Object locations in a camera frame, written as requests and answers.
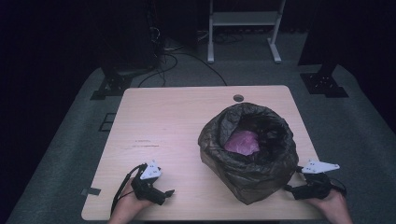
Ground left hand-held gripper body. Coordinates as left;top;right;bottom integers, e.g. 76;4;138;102
130;160;167;206

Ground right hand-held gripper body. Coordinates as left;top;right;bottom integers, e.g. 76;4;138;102
292;160;341;201

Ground black plastic trash bag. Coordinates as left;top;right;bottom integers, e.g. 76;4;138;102
197;102;300;205

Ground person's left hand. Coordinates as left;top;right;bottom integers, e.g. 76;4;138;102
106;176;154;224

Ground person's right hand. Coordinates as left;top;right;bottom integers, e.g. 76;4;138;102
306;188;354;224

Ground grey tape strip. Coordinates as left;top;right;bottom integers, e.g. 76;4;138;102
80;187;102;197

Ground pink crumpled plastic wad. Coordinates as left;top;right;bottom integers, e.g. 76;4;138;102
223;129;262;157

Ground black stand base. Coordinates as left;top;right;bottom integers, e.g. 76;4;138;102
300;61;349;99
90;65;135;102

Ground white metal stand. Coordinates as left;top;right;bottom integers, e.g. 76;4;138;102
206;0;287;65

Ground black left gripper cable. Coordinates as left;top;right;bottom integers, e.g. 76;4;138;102
109;163;148;217

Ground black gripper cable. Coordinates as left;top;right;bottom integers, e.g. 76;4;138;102
109;163;148;217
329;177;347;198

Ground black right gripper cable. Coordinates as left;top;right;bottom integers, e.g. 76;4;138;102
329;177;347;198

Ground black floor cable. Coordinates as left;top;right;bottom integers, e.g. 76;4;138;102
137;50;229;89

